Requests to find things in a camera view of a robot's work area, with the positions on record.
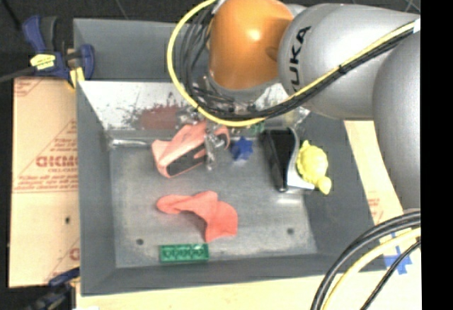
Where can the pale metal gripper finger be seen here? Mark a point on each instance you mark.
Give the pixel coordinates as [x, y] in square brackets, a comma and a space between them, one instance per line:
[222, 141]
[210, 153]

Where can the blue star-shaped toy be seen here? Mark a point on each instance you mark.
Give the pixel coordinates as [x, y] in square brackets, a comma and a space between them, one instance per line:
[241, 148]

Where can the pink cloth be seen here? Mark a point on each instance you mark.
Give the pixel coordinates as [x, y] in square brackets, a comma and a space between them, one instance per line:
[216, 213]

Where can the grey metal bin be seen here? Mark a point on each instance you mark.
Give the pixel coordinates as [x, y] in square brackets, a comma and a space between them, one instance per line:
[255, 209]

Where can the yellow toy turtle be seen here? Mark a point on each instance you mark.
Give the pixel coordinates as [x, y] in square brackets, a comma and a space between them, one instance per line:
[313, 163]

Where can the green flat block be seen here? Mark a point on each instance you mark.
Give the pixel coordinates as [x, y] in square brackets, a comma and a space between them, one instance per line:
[184, 253]

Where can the brown cardboard board red print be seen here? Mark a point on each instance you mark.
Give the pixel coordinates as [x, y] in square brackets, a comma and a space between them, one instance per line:
[39, 160]

